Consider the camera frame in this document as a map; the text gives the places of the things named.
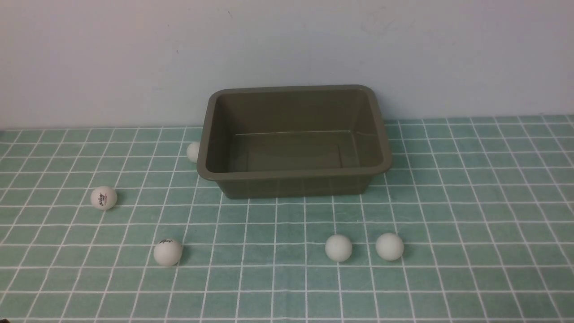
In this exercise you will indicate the white ball with red logo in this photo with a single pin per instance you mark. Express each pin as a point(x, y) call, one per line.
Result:
point(103, 198)

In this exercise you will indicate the olive green plastic bin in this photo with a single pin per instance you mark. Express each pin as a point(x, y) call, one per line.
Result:
point(270, 142)

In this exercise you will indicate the green checkered tablecloth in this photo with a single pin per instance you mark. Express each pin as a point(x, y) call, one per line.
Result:
point(484, 207)

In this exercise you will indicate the plain white ball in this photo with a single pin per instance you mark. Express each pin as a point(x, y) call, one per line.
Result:
point(389, 246)
point(338, 248)

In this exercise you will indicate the white ball with black print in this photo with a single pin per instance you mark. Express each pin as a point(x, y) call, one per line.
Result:
point(167, 252)

